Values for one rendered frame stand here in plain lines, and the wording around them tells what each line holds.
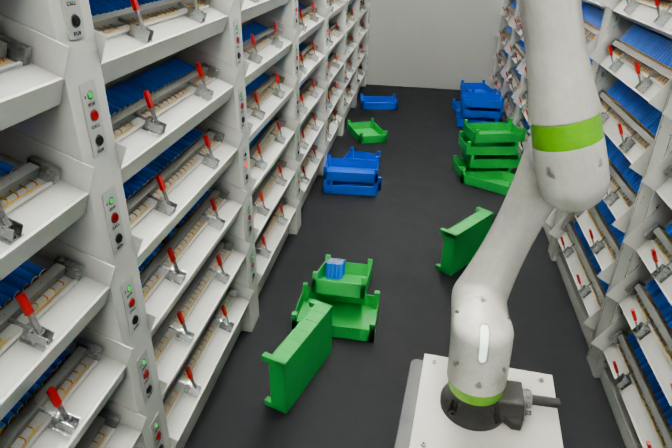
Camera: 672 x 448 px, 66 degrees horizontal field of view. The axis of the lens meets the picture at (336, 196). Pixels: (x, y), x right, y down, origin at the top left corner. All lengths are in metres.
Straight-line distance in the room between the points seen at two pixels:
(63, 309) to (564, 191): 0.87
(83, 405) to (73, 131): 0.49
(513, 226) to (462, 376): 0.34
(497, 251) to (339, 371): 0.80
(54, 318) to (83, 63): 0.41
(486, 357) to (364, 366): 0.75
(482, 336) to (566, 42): 0.59
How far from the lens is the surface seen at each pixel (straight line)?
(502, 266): 1.24
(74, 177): 0.95
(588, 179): 0.98
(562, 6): 0.91
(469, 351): 1.15
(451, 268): 2.27
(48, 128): 0.94
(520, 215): 1.18
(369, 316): 2.02
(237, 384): 1.80
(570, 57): 0.93
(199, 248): 1.45
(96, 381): 1.13
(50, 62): 0.89
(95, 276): 1.04
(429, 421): 1.28
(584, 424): 1.85
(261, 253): 2.08
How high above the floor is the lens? 1.29
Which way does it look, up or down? 27 degrees down
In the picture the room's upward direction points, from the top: 1 degrees clockwise
